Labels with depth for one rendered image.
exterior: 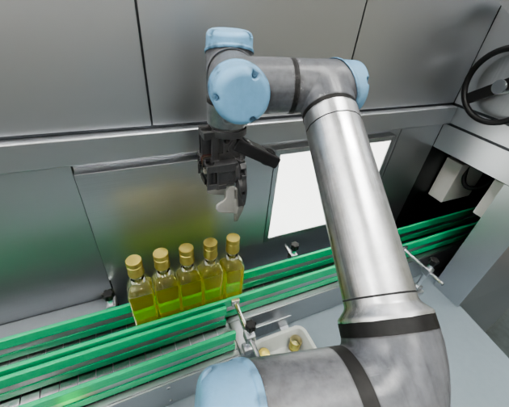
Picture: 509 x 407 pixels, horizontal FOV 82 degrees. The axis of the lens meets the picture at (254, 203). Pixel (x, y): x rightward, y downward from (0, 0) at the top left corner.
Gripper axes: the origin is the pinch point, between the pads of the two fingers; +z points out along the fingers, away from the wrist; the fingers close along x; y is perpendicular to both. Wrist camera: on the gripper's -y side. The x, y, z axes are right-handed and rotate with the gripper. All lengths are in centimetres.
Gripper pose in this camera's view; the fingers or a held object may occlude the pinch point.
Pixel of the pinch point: (233, 208)
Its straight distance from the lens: 66.8
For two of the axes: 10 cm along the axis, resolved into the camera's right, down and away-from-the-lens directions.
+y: -9.1, 1.8, -3.7
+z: -0.8, 8.0, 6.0
